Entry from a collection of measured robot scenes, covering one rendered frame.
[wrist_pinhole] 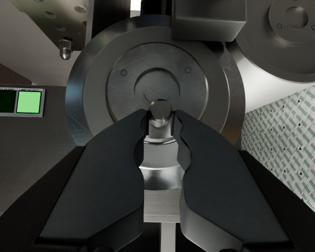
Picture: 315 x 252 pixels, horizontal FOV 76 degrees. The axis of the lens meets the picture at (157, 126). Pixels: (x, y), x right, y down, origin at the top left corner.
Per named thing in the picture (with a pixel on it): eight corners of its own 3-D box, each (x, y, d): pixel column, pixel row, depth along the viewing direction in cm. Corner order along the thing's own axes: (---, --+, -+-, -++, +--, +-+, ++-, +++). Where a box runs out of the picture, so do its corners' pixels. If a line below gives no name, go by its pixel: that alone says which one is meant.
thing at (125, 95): (204, 38, 15) (213, 138, 14) (198, 51, 17) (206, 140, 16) (103, 42, 15) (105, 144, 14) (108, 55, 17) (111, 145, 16)
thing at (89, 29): (104, -131, 20) (90, 46, 17) (129, 22, 43) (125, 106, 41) (99, -131, 20) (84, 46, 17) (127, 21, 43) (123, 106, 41)
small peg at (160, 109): (176, 118, 11) (152, 125, 11) (171, 124, 14) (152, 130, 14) (168, 95, 12) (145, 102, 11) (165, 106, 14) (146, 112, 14)
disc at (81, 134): (242, 16, 18) (250, 191, 16) (240, 19, 18) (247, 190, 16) (70, 10, 17) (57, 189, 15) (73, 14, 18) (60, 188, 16)
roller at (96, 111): (228, 27, 17) (232, 170, 15) (181, 103, 42) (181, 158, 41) (86, 23, 16) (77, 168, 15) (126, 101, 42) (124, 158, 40)
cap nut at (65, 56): (70, 39, 49) (69, 56, 48) (76, 47, 52) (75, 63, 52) (55, 38, 49) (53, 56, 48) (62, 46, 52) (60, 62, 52)
